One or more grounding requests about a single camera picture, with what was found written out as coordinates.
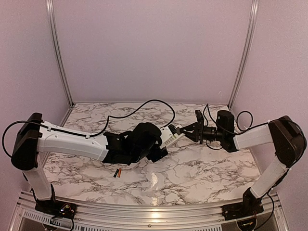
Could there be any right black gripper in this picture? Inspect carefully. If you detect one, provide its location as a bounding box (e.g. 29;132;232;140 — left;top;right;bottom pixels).
180;120;225;144

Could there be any white remote control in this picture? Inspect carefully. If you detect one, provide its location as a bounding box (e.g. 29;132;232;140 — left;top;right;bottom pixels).
160;124;184;149

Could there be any black AAA battery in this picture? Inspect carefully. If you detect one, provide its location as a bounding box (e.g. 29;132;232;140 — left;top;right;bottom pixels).
113;169;119;178

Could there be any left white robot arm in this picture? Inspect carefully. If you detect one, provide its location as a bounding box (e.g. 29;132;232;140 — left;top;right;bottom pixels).
11;113;168;214

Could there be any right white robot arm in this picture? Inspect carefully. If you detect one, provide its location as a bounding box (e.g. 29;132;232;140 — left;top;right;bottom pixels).
179;110;308;216

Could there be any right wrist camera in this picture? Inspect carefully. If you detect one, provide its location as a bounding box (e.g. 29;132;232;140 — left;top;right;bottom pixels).
195;110;204;126

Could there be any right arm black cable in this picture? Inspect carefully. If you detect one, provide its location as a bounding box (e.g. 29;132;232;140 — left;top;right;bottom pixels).
203;103;253;150

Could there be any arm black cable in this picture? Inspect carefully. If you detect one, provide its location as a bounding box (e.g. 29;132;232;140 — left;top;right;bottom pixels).
1;99;176;164
203;103;253;150

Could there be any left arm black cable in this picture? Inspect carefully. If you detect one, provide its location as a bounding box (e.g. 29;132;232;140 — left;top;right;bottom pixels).
1;99;176;164

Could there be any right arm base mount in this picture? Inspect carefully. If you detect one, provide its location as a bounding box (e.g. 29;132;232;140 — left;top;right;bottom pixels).
222;202;264;220

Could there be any front aluminium rail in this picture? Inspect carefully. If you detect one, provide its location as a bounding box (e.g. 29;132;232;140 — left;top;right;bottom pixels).
9;192;289;231

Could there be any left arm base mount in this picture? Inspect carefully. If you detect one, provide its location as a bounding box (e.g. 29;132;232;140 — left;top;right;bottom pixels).
35;200;77;219

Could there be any right aluminium frame post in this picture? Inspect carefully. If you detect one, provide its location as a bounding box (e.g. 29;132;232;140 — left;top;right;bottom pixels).
228;0;259;109

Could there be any aluminium frame post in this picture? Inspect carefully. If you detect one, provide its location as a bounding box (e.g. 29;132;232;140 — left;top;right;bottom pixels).
228;0;259;109
46;0;75;107

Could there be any left aluminium frame post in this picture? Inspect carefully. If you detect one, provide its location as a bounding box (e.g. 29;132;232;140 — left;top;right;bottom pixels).
46;0;75;107

